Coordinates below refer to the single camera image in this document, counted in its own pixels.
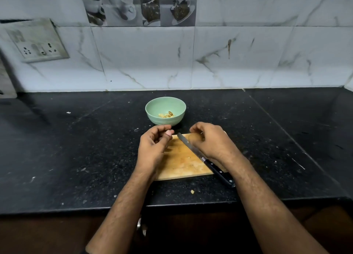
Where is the person's right hand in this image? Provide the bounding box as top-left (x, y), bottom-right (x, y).
top-left (189, 122), bottom-right (241, 167)

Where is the person's left hand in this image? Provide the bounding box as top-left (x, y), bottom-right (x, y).
top-left (135, 124), bottom-right (175, 177)

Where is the person's left forearm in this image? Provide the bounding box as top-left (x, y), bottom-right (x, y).
top-left (85, 167), bottom-right (158, 254)

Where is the person's right forearm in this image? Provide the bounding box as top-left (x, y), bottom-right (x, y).
top-left (221, 151), bottom-right (330, 254)

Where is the green ribbed bowl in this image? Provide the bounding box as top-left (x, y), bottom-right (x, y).
top-left (145, 97), bottom-right (187, 126)

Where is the wooden cutting board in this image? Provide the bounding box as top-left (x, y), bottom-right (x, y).
top-left (154, 133), bottom-right (228, 181)

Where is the decorative cup picture tile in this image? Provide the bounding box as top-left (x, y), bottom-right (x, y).
top-left (78, 0), bottom-right (199, 27)

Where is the black handled kitchen knife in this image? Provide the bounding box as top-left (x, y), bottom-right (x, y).
top-left (177, 133), bottom-right (236, 188)

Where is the metal cabinet handle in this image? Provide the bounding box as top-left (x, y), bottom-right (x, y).
top-left (137, 217), bottom-right (147, 237)

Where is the white wall socket plate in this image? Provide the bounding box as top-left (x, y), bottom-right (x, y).
top-left (4, 18), bottom-right (70, 63)

